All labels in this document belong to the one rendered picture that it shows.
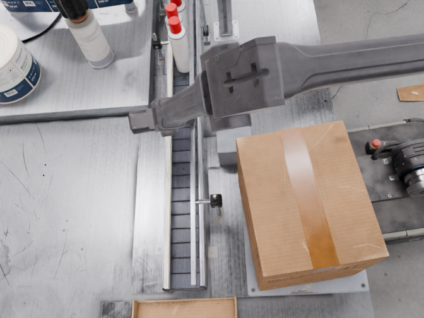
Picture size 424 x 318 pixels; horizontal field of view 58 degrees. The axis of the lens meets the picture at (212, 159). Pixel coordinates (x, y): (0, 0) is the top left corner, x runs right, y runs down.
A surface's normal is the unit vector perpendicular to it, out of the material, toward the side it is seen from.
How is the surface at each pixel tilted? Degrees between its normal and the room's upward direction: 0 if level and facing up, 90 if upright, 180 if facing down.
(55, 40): 0
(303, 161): 0
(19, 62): 90
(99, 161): 0
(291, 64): 32
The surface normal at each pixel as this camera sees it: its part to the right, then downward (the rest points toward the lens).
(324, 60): 0.22, 0.04
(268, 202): -0.08, -0.41
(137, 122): -0.14, 0.09
